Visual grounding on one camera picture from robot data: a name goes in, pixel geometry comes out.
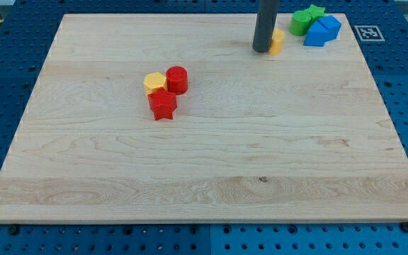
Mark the yellow hexagon block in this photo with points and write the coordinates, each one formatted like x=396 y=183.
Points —
x=154 y=82

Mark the red star block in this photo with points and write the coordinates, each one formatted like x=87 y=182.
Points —
x=162 y=103

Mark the red cylinder block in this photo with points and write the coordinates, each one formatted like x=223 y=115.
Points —
x=177 y=80

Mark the wooden board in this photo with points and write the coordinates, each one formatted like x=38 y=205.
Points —
x=298 y=137

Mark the yellow block behind rod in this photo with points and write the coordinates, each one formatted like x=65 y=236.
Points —
x=276 y=42

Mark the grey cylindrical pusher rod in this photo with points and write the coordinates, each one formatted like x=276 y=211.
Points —
x=265 y=24

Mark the green cylinder block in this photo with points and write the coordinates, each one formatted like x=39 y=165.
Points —
x=300 y=22

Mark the blue crescent block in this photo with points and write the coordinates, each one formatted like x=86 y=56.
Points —
x=317 y=35

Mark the blue cube block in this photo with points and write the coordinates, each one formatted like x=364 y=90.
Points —
x=332 y=25

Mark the green star block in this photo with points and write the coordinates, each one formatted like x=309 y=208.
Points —
x=315 y=12

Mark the white fiducial marker tag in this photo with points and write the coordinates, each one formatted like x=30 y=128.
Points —
x=369 y=33

